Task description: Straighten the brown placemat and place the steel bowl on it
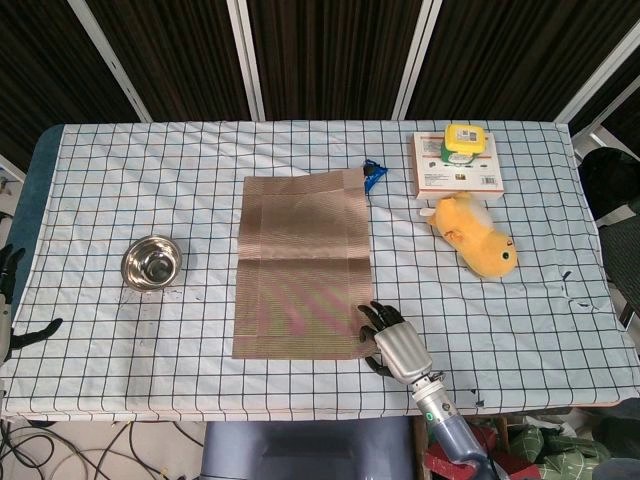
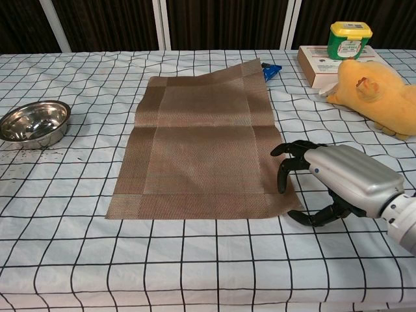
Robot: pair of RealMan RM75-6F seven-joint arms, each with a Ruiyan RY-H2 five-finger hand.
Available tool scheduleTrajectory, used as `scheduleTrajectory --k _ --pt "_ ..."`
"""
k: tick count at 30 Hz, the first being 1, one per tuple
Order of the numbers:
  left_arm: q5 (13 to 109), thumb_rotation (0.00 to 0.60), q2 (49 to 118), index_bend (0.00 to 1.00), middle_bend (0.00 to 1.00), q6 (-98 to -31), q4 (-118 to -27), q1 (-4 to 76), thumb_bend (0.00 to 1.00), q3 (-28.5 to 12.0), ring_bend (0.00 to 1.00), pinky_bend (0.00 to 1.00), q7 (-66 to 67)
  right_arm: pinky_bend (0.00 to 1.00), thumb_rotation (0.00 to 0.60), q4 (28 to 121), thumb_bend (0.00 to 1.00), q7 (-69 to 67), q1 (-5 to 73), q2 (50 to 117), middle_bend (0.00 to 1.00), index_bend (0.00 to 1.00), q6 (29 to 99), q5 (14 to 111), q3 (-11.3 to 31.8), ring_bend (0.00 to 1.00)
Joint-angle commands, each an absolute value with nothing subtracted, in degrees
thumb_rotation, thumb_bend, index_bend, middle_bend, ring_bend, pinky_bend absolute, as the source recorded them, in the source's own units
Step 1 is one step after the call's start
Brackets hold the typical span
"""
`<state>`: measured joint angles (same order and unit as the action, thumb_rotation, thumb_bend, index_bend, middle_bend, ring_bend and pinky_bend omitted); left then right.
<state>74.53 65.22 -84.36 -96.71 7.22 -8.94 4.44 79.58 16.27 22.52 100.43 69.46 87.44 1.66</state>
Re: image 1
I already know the stainless steel bowl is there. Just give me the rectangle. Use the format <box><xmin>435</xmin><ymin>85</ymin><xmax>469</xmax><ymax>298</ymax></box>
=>
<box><xmin>121</xmin><ymin>235</ymin><xmax>182</xmax><ymax>291</ymax></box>

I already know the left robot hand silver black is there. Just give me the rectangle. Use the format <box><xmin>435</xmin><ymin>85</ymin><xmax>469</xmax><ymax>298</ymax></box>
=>
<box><xmin>0</xmin><ymin>245</ymin><xmax>65</xmax><ymax>364</ymax></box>

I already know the green tub with yellow lid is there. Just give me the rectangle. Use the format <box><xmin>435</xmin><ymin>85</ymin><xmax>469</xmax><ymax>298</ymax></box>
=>
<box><xmin>439</xmin><ymin>123</ymin><xmax>489</xmax><ymax>166</ymax></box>

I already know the red box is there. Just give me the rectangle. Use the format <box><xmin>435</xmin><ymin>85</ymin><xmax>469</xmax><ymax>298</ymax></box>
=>
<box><xmin>423</xmin><ymin>438</ymin><xmax>541</xmax><ymax>480</ymax></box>

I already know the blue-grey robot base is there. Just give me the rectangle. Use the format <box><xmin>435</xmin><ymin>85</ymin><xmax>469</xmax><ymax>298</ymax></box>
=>
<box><xmin>200</xmin><ymin>417</ymin><xmax>416</xmax><ymax>480</ymax></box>

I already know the green leaf-pattern fabric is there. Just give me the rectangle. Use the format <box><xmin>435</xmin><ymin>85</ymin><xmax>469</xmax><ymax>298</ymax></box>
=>
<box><xmin>499</xmin><ymin>418</ymin><xmax>617</xmax><ymax>480</ymax></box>

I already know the yellow plush toy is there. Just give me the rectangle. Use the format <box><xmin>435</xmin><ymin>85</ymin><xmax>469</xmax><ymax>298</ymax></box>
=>
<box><xmin>419</xmin><ymin>192</ymin><xmax>520</xmax><ymax>280</ymax></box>

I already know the white partition post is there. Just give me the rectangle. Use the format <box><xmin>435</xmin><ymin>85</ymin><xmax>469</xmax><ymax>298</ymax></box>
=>
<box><xmin>74</xmin><ymin>0</ymin><xmax>152</xmax><ymax>123</ymax></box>
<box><xmin>392</xmin><ymin>0</ymin><xmax>444</xmax><ymax>120</ymax></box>
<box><xmin>227</xmin><ymin>0</ymin><xmax>266</xmax><ymax>121</ymax></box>
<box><xmin>554</xmin><ymin>0</ymin><xmax>640</xmax><ymax>126</ymax></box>

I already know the black chair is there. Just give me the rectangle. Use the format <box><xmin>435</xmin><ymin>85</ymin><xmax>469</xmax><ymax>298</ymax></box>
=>
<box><xmin>579</xmin><ymin>147</ymin><xmax>640</xmax><ymax>321</ymax></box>

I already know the white partition foot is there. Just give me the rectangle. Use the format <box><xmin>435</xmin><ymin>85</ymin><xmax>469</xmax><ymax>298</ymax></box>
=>
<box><xmin>571</xmin><ymin>124</ymin><xmax>626</xmax><ymax>160</ymax></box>

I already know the blue cookie packet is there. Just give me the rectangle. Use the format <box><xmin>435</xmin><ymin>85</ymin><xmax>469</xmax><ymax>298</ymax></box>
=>
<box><xmin>361</xmin><ymin>158</ymin><xmax>389</xmax><ymax>195</ymax></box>

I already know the white grid tablecloth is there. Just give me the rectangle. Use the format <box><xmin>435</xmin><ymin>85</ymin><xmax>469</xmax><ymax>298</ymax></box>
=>
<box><xmin>0</xmin><ymin>118</ymin><xmax>640</xmax><ymax>424</ymax></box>

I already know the white and orange box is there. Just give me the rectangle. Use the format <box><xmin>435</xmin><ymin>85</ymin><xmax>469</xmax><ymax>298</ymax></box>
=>
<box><xmin>411</xmin><ymin>130</ymin><xmax>504</xmax><ymax>201</ymax></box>

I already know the black floor cable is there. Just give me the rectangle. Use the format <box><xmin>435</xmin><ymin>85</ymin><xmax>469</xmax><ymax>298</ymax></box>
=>
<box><xmin>125</xmin><ymin>421</ymin><xmax>139</xmax><ymax>480</ymax></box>

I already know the white side shelf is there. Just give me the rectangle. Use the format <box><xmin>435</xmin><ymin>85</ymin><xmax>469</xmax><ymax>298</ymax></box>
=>
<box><xmin>0</xmin><ymin>154</ymin><xmax>27</xmax><ymax>221</ymax></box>

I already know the brown woven placemat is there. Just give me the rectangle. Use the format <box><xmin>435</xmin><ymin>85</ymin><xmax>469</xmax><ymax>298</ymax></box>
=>
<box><xmin>231</xmin><ymin>168</ymin><xmax>374</xmax><ymax>360</ymax></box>

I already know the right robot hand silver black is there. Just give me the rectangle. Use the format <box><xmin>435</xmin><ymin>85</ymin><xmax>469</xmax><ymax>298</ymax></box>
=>
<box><xmin>356</xmin><ymin>300</ymin><xmax>434</xmax><ymax>386</ymax></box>

